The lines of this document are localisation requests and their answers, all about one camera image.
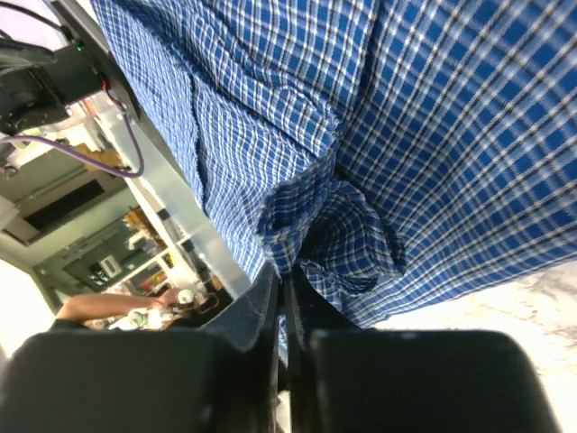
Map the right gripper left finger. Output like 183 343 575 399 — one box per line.
201 264 279 432

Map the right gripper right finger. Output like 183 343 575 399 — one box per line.
281 265 356 432

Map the blue plaid long sleeve shirt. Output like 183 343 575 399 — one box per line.
92 1 576 327

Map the person forearm in background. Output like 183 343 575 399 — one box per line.
56 288 179 323

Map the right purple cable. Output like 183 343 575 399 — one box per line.
0 112 145 180

